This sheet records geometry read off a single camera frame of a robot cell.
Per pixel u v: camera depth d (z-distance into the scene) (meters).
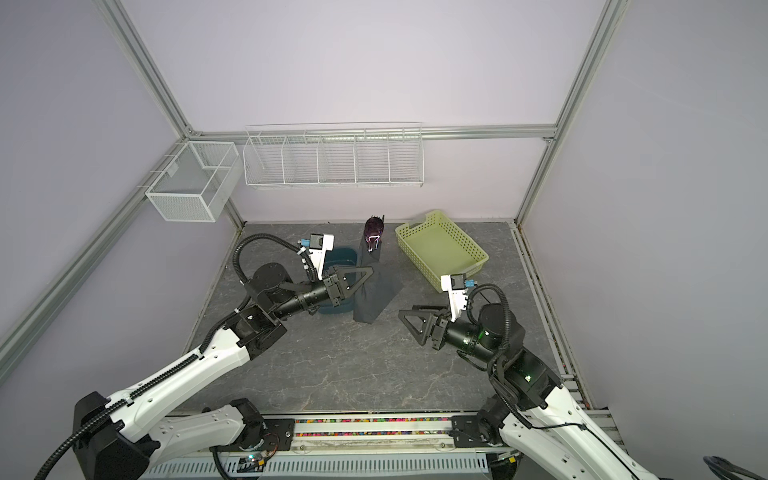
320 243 0.57
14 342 0.50
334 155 0.99
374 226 0.59
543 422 0.47
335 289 0.56
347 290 0.59
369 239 0.62
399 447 0.74
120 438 0.38
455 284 0.56
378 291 0.62
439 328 0.53
